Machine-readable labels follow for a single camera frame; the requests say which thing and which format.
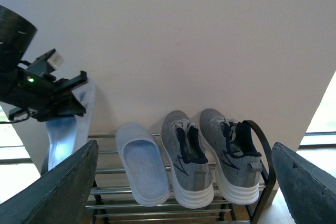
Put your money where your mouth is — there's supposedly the light blue slipper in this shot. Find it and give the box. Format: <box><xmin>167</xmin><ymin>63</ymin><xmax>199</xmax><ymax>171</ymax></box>
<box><xmin>41</xmin><ymin>78</ymin><xmax>96</xmax><ymax>175</ymax></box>
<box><xmin>115</xmin><ymin>123</ymin><xmax>170</xmax><ymax>207</ymax></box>

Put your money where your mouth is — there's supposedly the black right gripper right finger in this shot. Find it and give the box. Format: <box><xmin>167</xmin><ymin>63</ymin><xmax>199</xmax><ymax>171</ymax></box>
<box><xmin>271</xmin><ymin>142</ymin><xmax>335</xmax><ymax>223</ymax></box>

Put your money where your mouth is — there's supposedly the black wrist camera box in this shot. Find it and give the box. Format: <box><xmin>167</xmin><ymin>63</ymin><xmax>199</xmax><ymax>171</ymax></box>
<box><xmin>27</xmin><ymin>49</ymin><xmax>64</xmax><ymax>76</ymax></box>

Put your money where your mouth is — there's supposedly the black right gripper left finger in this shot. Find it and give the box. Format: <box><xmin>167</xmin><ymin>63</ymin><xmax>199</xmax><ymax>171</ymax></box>
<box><xmin>1</xmin><ymin>140</ymin><xmax>99</xmax><ymax>223</ymax></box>

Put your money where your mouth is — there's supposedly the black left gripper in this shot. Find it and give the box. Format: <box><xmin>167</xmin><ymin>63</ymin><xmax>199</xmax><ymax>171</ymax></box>
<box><xmin>1</xmin><ymin>67</ymin><xmax>88</xmax><ymax>122</ymax></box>

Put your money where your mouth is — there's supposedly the grey knit sneaker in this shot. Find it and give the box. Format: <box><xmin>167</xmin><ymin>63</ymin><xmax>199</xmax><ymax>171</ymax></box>
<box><xmin>161</xmin><ymin>110</ymin><xmax>214</xmax><ymax>209</ymax></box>
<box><xmin>199</xmin><ymin>109</ymin><xmax>263</xmax><ymax>205</ymax></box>

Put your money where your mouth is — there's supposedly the black metal shoe rack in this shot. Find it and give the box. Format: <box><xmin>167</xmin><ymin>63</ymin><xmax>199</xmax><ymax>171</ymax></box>
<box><xmin>85</xmin><ymin>120</ymin><xmax>276</xmax><ymax>223</ymax></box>

